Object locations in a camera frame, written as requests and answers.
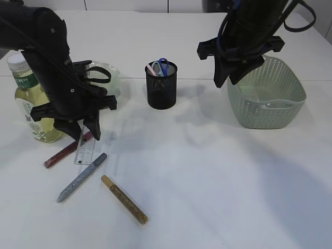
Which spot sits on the green plastic basket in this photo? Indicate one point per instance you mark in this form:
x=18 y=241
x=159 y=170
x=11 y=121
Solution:
x=269 y=97

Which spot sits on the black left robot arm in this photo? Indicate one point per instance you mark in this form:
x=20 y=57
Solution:
x=41 y=36

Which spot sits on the green wavy glass plate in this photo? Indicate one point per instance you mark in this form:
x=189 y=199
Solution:
x=113 y=86

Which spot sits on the pink sheathed scissors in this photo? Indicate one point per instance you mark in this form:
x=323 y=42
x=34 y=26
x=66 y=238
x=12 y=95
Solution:
x=150 y=69

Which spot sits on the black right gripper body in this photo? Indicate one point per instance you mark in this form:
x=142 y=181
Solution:
x=213 y=47

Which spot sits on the silver glitter pen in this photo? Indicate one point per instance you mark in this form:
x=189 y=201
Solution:
x=74 y=184

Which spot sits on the black mesh pen holder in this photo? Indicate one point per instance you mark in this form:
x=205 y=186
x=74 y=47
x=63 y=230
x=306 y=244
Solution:
x=161 y=91

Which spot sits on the clear plastic ruler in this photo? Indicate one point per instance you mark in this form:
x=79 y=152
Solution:
x=85 y=148

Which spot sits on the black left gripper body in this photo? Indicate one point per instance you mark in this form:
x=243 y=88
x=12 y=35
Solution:
x=73 y=103

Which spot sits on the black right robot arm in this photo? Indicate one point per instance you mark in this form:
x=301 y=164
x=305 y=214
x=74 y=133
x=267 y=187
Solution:
x=245 y=35

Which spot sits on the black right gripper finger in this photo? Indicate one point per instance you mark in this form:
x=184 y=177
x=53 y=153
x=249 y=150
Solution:
x=244 y=68
x=223 y=68

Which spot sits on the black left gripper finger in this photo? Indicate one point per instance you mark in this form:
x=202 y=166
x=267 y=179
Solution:
x=93 y=124
x=71 y=128

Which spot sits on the red glitter pen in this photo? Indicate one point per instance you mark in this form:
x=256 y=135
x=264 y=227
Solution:
x=61 y=155

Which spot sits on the gold glitter pen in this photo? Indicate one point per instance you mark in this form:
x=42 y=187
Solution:
x=139 y=215

